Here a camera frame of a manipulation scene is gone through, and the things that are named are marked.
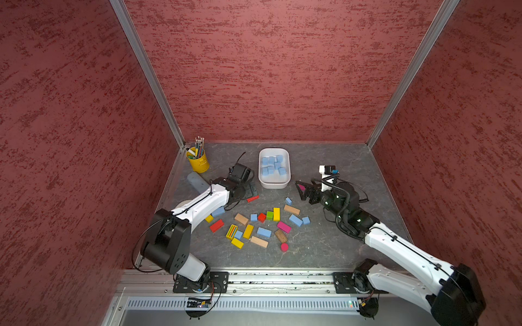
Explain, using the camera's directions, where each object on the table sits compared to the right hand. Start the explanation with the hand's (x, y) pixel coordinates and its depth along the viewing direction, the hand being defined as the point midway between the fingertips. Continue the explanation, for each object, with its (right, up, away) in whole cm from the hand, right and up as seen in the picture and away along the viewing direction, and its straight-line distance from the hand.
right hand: (302, 185), depth 77 cm
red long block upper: (-20, -6, +4) cm, 21 cm away
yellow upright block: (-9, -15, +13) cm, 22 cm away
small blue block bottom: (-26, -23, +8) cm, 35 cm away
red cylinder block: (-6, -27, +7) cm, 29 cm away
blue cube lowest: (-6, +4, +28) cm, 29 cm away
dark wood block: (-8, -23, +8) cm, 25 cm away
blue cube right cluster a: (+4, -18, +13) cm, 22 cm away
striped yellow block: (-29, -21, +8) cm, 36 cm away
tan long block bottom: (-17, -25, +6) cm, 31 cm away
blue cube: (-15, +9, +33) cm, 37 cm away
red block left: (-36, -20, +12) cm, 43 cm away
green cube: (-13, -15, +13) cm, 24 cm away
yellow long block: (-22, -21, +8) cm, 32 cm away
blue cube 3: (-15, +4, +28) cm, 32 cm away
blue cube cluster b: (-12, +5, +30) cm, 32 cm away
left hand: (-24, -7, +12) cm, 27 cm away
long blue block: (-1, -18, +13) cm, 22 cm away
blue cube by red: (-20, -16, +13) cm, 29 cm away
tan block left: (-25, -17, +12) cm, 33 cm away
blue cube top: (-11, +10, +36) cm, 39 cm away
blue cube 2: (-7, +11, +36) cm, 39 cm away
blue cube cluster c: (-8, +7, +33) cm, 35 cm away
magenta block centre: (-6, -20, +11) cm, 24 cm away
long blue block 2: (-36, -14, +14) cm, 41 cm away
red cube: (-16, -16, +13) cm, 26 cm away
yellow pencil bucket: (-49, +10, +23) cm, 55 cm away
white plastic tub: (-9, -1, +24) cm, 26 cm away
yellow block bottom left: (-26, -25, +6) cm, 37 cm away
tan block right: (-2, -14, +15) cm, 20 cm away
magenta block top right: (-1, 0, -6) cm, 6 cm away
